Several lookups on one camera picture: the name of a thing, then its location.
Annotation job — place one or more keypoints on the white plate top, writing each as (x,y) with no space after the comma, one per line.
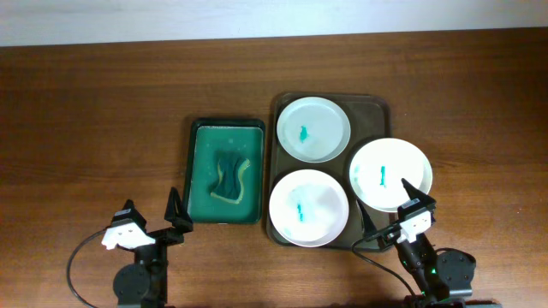
(313,129)

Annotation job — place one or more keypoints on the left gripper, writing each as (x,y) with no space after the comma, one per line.
(181,222)

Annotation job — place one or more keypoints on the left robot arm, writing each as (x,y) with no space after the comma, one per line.
(143,283)

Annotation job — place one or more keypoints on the green sponge tray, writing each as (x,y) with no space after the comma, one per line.
(209,136)

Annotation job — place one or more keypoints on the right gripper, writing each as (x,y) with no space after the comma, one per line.
(388,235)

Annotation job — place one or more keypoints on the brown serving tray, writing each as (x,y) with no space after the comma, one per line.
(369,118)

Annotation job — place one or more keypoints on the white plate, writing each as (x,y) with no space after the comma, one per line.
(377,169)
(309,208)
(313,129)

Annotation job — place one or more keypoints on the green yellow sponge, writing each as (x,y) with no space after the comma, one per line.
(230,169)

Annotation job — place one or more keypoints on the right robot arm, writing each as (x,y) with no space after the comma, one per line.
(443,275)

